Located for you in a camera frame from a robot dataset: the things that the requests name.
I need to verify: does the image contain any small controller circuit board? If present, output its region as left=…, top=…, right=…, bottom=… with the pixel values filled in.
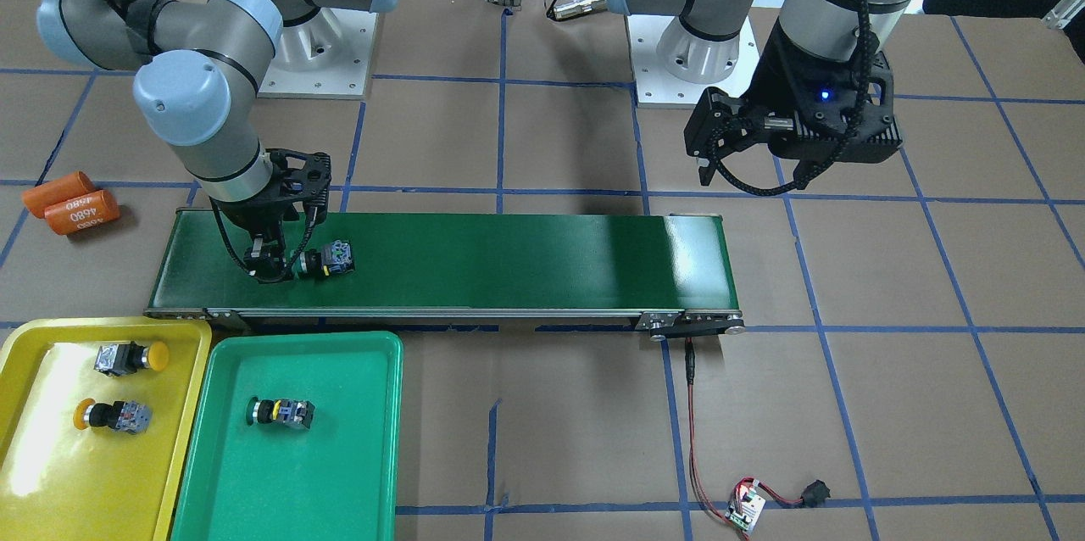
left=724, top=477, right=766, bottom=540

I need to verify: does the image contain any green plastic tray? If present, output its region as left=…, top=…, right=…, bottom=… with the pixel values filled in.
left=170, top=330, right=403, bottom=540

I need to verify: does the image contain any green conveyor belt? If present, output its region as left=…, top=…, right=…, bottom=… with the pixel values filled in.
left=146, top=209, right=745, bottom=340

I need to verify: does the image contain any yellow plastic tray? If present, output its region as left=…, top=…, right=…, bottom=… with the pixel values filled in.
left=1, top=315, right=212, bottom=540

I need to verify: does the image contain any yellow push button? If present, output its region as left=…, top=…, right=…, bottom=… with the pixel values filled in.
left=71, top=398, right=153, bottom=434
left=93, top=342, right=170, bottom=377

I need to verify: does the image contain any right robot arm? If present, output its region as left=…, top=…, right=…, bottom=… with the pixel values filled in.
left=37, top=0, right=398, bottom=283

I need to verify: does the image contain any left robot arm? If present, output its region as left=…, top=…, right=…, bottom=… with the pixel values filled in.
left=607, top=0, right=911, bottom=196

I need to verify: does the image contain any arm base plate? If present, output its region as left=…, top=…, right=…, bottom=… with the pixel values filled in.
left=259, top=8, right=380, bottom=101
left=626, top=14, right=760, bottom=110

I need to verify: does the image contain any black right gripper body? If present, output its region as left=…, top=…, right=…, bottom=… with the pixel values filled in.
left=207, top=149, right=332, bottom=246

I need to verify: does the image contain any red black wire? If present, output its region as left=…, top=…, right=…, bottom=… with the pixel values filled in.
left=682, top=337, right=832, bottom=512

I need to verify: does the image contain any plain orange cylinder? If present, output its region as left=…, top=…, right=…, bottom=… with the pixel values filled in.
left=22, top=170, right=97, bottom=219

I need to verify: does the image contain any green push button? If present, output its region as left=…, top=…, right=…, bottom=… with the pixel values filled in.
left=244, top=397, right=315, bottom=430
left=293, top=239, right=355, bottom=279

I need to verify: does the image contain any orange cylinder marked 4680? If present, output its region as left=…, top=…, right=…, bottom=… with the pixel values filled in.
left=43, top=190, right=120, bottom=236

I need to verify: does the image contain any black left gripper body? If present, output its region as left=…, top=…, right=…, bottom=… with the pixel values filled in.
left=743, top=24, right=904, bottom=164

